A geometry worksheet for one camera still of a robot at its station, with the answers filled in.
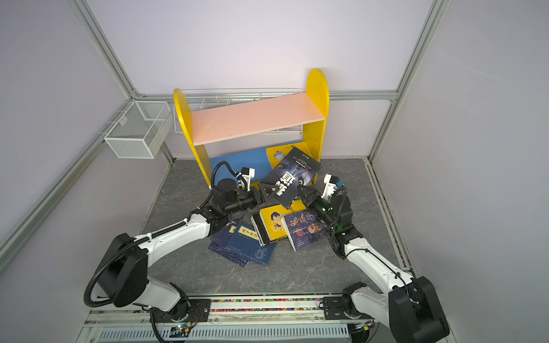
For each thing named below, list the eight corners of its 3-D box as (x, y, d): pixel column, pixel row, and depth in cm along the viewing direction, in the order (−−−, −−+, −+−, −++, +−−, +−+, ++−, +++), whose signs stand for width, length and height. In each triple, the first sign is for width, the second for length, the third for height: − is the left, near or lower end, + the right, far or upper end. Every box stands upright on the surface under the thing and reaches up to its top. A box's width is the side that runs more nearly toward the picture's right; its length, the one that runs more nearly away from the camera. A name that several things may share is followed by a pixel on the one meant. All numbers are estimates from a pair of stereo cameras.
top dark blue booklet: (226, 252, 89) (224, 248, 85) (240, 226, 96) (238, 221, 93) (266, 268, 84) (266, 264, 81) (278, 239, 92) (278, 235, 88)
